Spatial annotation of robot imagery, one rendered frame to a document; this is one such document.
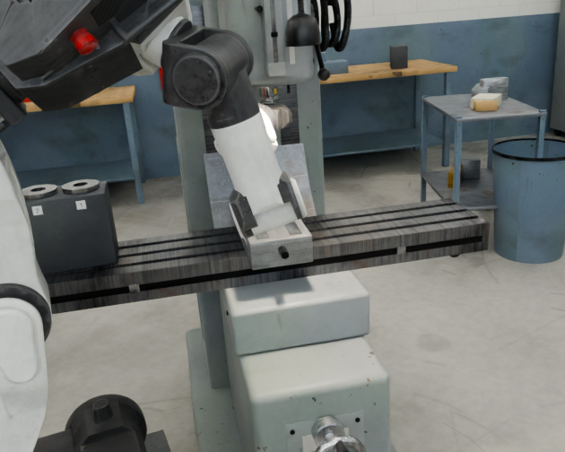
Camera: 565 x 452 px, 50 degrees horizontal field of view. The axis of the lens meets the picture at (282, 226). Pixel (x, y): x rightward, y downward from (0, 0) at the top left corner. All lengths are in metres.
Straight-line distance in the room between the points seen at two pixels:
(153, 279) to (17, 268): 0.48
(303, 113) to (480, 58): 4.68
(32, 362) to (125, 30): 0.58
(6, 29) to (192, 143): 1.05
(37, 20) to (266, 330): 0.86
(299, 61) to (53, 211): 0.68
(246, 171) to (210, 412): 1.29
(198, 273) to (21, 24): 0.80
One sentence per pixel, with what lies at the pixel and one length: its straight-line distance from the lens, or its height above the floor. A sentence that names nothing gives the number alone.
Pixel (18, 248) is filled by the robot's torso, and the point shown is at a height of 1.14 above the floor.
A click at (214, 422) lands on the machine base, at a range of 2.13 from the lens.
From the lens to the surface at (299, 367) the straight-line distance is 1.43.
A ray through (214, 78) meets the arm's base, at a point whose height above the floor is 1.40.
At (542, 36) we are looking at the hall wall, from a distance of 6.84.
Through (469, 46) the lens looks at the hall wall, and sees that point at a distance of 6.45.
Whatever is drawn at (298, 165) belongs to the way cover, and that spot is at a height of 1.00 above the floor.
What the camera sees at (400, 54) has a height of 1.00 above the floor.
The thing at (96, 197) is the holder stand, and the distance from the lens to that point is 1.53.
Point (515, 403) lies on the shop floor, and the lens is 2.57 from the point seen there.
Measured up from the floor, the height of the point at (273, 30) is 1.44.
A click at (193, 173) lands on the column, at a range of 1.94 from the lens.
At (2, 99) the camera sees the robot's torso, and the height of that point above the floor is 1.39.
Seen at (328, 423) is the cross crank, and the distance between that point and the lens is 1.37.
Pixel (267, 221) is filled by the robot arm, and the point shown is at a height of 1.13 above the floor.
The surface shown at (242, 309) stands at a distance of 1.44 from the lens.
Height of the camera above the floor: 1.50
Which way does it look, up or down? 20 degrees down
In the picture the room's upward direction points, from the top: 4 degrees counter-clockwise
